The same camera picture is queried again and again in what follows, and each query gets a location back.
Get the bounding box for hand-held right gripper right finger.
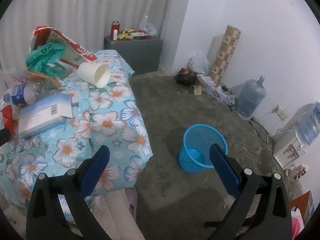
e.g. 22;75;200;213
209;143;293;240

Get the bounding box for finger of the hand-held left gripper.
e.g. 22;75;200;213
0;129;12;147

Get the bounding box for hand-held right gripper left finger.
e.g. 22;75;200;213
26;145;110;240

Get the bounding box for red packet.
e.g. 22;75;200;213
0;105;14;133

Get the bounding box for blue plastic basket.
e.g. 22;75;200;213
178;124;228;174

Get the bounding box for light blue tissue pack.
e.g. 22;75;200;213
18;93;73;139

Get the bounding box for clear plastic bottle blue label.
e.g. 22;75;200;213
3;81;48;107

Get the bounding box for green plastic bag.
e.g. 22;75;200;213
26;42;68;77

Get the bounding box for white paper cup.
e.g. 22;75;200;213
77;62;111;89

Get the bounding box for red and white paper bag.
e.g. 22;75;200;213
30;26;98;68

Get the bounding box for white towel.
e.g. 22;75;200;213
92;190;140;240

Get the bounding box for mauve cloth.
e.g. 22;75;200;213
124;187;138;220

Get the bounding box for floral light blue blanket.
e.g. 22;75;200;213
0;49;153;227

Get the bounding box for white water dispenser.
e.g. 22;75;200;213
272;127;308;169

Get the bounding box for colourful snack wrappers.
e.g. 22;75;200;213
285;164;308;180

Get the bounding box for empty blue water jug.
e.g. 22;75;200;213
236;75;267;118

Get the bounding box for orange cardboard box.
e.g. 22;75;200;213
289;191;315;222

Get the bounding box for white printed carton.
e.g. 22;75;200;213
196;74;237;105

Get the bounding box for pink cloth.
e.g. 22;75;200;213
291;210;305;240

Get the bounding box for labelled blue water jug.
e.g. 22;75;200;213
295;101;320;147

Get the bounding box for black bag with items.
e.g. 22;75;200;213
176;68;199;85

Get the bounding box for white plastic shopping bag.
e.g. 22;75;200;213
188;51;212;77

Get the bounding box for tile-patterned paper roll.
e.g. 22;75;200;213
209;25;242;84

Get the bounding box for grey cabinet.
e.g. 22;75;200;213
104;35;164;75

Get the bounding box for pile of snack packets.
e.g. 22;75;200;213
117;27;147;40

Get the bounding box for clear plastic bag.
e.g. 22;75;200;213
139;16;158;37

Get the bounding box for white curtain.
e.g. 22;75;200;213
0;0;193;75

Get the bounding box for black cable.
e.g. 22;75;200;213
248;116;275;153

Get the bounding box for white cable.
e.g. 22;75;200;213
266;127;298;153

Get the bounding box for wall socket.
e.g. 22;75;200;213
272;105;288;120

